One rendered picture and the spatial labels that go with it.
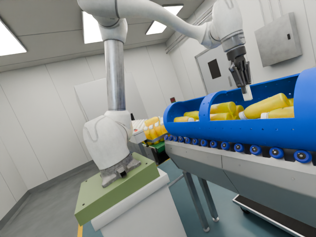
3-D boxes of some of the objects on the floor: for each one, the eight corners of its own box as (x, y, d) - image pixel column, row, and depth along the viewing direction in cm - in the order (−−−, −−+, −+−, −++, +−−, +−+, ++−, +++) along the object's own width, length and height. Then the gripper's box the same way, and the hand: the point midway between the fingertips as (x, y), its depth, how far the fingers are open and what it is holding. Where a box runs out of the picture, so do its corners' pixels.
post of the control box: (172, 230, 148) (137, 141, 135) (169, 228, 152) (135, 141, 139) (175, 227, 150) (140, 139, 137) (173, 225, 154) (139, 139, 141)
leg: (216, 223, 139) (196, 165, 131) (211, 219, 144) (192, 163, 136) (220, 219, 142) (201, 162, 134) (215, 216, 147) (196, 161, 139)
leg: (207, 233, 133) (185, 173, 125) (202, 229, 138) (181, 171, 130) (210, 229, 136) (190, 169, 127) (206, 225, 141) (185, 168, 132)
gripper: (233, 47, 58) (248, 103, 61) (251, 43, 64) (264, 94, 67) (218, 55, 64) (232, 105, 68) (235, 50, 70) (248, 97, 74)
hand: (246, 92), depth 67 cm, fingers closed
